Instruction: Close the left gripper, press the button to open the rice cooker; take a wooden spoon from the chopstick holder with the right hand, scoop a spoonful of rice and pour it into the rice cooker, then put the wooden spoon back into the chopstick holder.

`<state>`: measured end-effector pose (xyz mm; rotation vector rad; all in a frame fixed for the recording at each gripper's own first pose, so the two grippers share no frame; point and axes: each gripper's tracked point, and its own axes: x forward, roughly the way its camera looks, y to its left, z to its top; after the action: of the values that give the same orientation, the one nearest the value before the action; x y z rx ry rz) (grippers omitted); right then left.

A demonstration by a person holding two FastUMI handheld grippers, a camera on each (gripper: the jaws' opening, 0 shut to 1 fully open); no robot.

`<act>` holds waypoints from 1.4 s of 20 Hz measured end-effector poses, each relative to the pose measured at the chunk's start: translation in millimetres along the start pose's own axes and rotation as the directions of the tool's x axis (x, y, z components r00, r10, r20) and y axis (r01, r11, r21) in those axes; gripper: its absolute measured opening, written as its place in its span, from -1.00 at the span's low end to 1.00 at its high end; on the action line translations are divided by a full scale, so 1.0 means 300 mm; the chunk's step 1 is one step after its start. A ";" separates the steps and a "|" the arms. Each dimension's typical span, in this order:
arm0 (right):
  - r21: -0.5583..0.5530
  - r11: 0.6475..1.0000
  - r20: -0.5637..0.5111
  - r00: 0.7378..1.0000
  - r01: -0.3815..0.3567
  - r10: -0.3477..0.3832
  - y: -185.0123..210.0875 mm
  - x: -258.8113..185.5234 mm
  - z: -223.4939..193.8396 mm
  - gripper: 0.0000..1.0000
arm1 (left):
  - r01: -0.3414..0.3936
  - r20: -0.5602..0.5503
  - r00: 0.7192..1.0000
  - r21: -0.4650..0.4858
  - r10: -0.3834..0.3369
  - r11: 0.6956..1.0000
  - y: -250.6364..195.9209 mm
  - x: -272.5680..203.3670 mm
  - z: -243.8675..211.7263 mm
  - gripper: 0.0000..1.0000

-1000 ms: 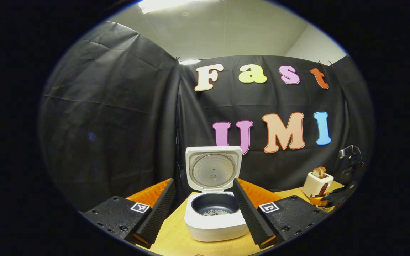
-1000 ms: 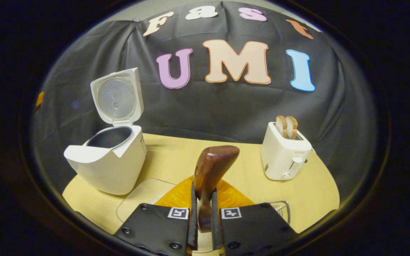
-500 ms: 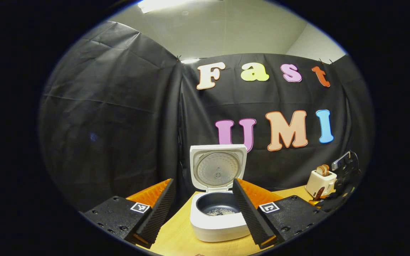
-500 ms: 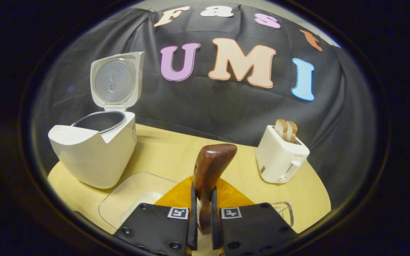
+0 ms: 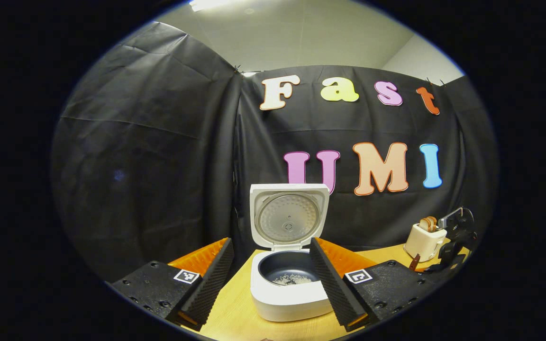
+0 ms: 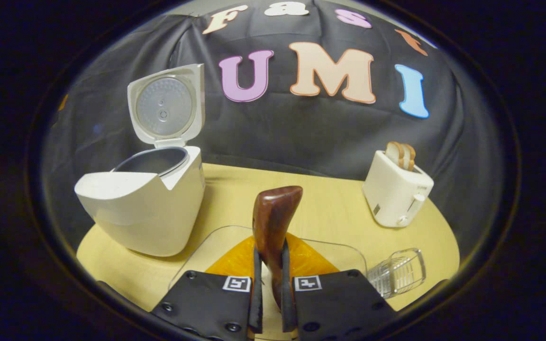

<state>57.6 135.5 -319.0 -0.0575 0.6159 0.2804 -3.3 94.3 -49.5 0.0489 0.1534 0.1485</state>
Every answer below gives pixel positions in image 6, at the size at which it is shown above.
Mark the white rice cooker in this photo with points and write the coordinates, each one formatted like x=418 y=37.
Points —
x=145 y=213

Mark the toast bread slice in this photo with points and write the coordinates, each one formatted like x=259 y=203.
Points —
x=394 y=154
x=410 y=158

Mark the brown wooden spoon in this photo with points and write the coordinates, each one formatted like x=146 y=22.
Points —
x=273 y=218

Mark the clear plastic chopstick holder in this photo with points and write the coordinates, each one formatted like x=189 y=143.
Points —
x=396 y=272

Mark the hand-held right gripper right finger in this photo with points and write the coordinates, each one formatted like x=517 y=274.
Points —
x=339 y=303

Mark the black backdrop cloth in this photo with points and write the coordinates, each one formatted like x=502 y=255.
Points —
x=301 y=128

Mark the white toaster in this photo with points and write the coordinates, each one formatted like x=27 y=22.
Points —
x=394 y=199

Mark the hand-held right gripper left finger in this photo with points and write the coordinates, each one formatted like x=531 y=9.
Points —
x=206 y=303

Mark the clear box of white rice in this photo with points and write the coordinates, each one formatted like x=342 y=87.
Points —
x=202 y=255

